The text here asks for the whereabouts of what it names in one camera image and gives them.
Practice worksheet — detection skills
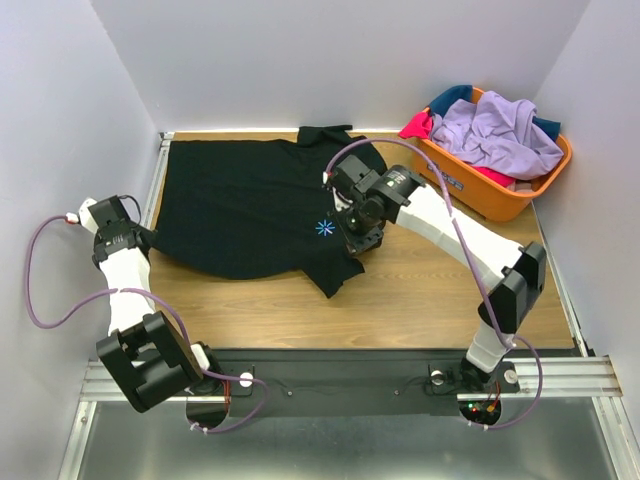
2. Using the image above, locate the dark blue t shirt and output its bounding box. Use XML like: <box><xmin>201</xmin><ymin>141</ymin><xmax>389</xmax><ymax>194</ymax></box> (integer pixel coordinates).
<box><xmin>428</xmin><ymin>85</ymin><xmax>473</xmax><ymax>117</ymax></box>

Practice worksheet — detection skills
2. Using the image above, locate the black t shirt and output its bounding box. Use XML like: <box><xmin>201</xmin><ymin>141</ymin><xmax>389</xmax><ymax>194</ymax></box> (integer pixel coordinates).
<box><xmin>154</xmin><ymin>125</ymin><xmax>364</xmax><ymax>297</ymax></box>

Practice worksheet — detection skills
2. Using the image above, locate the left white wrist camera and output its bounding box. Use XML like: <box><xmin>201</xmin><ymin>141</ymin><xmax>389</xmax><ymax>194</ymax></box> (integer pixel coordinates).
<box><xmin>63</xmin><ymin>198</ymin><xmax>98</xmax><ymax>235</ymax></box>

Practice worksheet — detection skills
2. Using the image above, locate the aluminium frame rail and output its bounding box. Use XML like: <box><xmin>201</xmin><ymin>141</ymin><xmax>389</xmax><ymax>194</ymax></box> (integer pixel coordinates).
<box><xmin>79</xmin><ymin>355</ymin><xmax>624</xmax><ymax>401</ymax></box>

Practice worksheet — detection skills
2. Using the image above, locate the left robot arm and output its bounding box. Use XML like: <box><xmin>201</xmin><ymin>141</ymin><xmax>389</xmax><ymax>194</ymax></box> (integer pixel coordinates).
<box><xmin>80</xmin><ymin>196</ymin><xmax>223</xmax><ymax>413</ymax></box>

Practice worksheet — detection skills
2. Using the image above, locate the orange laundry basket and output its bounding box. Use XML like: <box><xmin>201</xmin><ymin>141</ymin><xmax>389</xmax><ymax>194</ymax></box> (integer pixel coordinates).
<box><xmin>412</xmin><ymin>86</ymin><xmax>572</xmax><ymax>222</ymax></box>

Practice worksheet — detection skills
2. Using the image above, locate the pink t shirt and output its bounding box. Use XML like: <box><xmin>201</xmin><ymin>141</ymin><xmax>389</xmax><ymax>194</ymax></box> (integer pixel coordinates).
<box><xmin>398</xmin><ymin>109</ymin><xmax>434</xmax><ymax>140</ymax></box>

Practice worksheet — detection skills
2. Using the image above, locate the right side aluminium rail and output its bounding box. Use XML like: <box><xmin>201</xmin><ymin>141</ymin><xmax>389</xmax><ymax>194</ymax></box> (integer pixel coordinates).
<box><xmin>532</xmin><ymin>203</ymin><xmax>596</xmax><ymax>357</ymax></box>

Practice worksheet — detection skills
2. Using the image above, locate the lavender t shirt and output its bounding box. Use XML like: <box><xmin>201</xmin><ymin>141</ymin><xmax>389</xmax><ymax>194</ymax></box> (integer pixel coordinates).
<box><xmin>431</xmin><ymin>91</ymin><xmax>564</xmax><ymax>180</ymax></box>

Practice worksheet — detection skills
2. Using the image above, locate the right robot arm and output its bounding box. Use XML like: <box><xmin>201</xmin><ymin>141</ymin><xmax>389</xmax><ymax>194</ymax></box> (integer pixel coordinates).
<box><xmin>323</xmin><ymin>155</ymin><xmax>547</xmax><ymax>390</ymax></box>

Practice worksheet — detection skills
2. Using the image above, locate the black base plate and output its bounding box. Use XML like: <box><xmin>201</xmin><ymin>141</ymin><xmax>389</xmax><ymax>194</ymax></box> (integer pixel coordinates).
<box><xmin>214</xmin><ymin>348</ymin><xmax>520</xmax><ymax>418</ymax></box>

